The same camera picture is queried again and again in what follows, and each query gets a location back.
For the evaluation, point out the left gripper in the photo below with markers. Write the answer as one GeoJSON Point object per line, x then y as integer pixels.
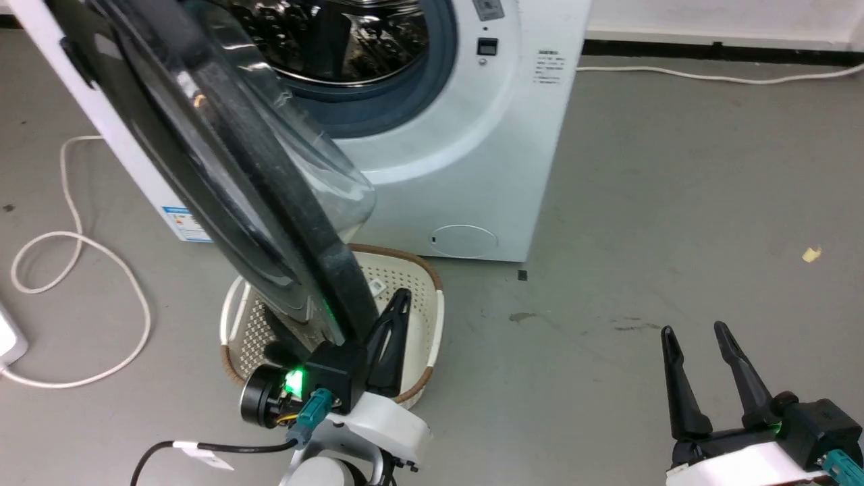
{"type": "Point", "coordinates": [337, 378]}

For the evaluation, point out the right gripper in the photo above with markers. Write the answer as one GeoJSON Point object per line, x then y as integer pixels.
{"type": "Point", "coordinates": [810, 432]}

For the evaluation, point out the dark glass washing machine door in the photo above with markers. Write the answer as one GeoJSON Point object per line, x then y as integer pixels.
{"type": "Point", "coordinates": [202, 155]}

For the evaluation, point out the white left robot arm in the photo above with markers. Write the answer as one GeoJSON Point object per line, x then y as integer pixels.
{"type": "Point", "coordinates": [327, 472]}

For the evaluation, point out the white front-load washing machine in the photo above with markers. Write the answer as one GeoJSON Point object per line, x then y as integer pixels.
{"type": "Point", "coordinates": [472, 169]}

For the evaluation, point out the grey rubber door gasket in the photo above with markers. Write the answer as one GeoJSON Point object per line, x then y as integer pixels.
{"type": "Point", "coordinates": [408, 101]}

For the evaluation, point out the steel washing machine drum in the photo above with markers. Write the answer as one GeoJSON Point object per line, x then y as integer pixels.
{"type": "Point", "coordinates": [351, 40]}

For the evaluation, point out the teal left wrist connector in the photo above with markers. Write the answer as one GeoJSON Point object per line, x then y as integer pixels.
{"type": "Point", "coordinates": [313, 413]}

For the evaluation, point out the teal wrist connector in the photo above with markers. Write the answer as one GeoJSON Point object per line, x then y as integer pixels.
{"type": "Point", "coordinates": [313, 413]}
{"type": "Point", "coordinates": [845, 469]}

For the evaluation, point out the cream plastic laundry basket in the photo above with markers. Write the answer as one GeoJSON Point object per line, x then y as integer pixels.
{"type": "Point", "coordinates": [417, 304]}

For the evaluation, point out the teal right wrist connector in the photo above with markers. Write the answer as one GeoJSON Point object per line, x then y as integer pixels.
{"type": "Point", "coordinates": [845, 469]}

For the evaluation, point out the yellow paper scrap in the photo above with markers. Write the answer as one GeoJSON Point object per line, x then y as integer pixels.
{"type": "Point", "coordinates": [811, 254]}

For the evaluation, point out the round white filter cover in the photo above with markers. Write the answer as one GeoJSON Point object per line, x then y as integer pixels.
{"type": "Point", "coordinates": [464, 241]}

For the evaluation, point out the blue energy label sticker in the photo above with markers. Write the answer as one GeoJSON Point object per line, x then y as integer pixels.
{"type": "Point", "coordinates": [189, 226]}

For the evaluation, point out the white power strip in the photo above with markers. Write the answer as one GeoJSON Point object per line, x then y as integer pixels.
{"type": "Point", "coordinates": [9, 337]}

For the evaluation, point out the black baseboard strip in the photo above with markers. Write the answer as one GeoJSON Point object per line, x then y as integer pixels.
{"type": "Point", "coordinates": [715, 52]}

